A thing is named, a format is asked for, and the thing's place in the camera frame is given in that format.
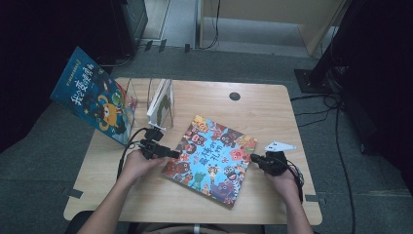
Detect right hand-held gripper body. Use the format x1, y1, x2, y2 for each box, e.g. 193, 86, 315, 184
261, 140, 297, 177

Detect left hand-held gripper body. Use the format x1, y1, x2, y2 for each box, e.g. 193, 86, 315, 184
139, 120, 169, 160

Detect light blue monsters picture book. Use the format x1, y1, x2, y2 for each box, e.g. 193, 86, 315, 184
162, 114, 258, 210

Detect white caterpillar picture book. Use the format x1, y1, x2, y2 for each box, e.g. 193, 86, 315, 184
146, 78, 175, 130

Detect clear acrylic book rack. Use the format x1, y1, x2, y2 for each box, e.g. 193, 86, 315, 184
123, 77, 175, 131

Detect dark blue picture book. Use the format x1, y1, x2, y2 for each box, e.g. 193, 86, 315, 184
49, 46, 138, 146

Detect person's right hand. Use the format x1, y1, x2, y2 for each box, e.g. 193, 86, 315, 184
265, 170, 300, 201

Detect person's left hand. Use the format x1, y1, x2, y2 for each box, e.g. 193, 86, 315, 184
120, 149, 166, 187

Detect black stand base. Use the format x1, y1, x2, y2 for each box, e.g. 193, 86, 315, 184
293, 67, 333, 95

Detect black equipment cabinet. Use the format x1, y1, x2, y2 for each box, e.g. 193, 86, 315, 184
108, 0, 149, 58

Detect light wooden cabinet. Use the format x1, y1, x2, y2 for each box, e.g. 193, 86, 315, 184
198, 0, 353, 57

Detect dark curtain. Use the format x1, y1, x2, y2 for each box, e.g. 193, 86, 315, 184
0, 0, 113, 154

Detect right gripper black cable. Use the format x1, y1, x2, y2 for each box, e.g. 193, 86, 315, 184
284, 159, 306, 203

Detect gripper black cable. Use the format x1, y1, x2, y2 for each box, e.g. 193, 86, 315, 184
116, 127, 149, 180
284, 159, 306, 203

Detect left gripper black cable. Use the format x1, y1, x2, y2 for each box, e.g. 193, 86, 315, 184
116, 127, 149, 180

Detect black floor cables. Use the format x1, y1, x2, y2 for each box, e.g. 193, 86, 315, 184
289, 92, 358, 234

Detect black hanging cable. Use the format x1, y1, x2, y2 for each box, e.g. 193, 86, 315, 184
199, 0, 222, 51

